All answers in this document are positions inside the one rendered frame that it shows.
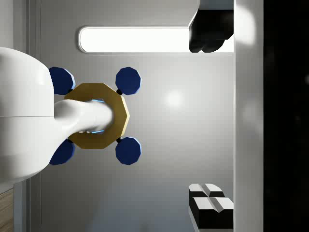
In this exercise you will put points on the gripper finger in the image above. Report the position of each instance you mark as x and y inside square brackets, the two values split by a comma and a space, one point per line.
[212, 217]
[210, 31]

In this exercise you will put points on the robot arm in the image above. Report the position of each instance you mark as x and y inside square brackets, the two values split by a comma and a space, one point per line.
[24, 116]

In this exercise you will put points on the drone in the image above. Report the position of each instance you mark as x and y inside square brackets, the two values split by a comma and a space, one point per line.
[97, 142]

